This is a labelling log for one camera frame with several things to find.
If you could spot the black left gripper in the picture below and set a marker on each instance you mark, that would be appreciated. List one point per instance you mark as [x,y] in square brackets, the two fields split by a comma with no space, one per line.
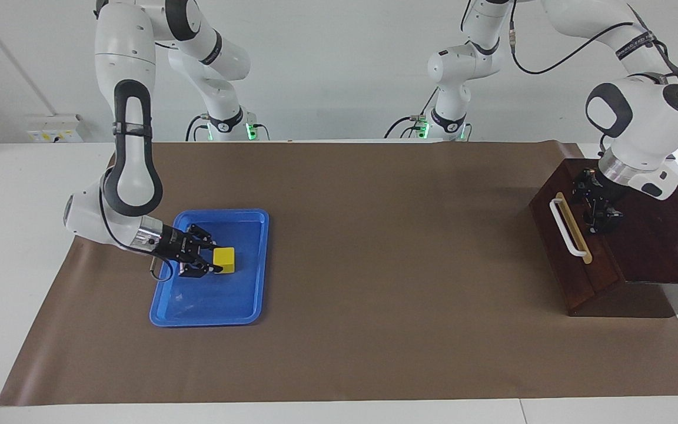
[604,188]

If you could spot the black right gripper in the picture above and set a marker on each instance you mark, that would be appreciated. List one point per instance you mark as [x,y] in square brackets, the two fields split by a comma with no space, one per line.
[174,244]

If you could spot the yellow cube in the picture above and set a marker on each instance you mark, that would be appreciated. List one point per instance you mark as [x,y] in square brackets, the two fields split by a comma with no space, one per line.
[225,260]

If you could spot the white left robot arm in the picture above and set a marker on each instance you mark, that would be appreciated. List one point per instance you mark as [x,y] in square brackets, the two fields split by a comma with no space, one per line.
[639,112]

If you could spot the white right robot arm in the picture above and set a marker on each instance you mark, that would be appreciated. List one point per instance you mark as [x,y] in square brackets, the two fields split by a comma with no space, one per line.
[124,47]

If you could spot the dark wooden drawer cabinet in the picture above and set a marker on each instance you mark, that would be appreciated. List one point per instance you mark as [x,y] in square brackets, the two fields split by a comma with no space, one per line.
[662,247]

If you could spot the blue plastic tray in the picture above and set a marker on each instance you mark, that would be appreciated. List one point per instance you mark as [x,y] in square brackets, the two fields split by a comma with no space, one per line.
[215,294]

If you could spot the brown table mat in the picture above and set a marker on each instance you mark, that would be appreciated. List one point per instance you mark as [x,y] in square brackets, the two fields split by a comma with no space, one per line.
[374,265]

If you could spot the white wall socket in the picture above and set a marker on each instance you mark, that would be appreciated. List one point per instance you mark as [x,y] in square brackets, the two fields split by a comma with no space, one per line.
[53,129]

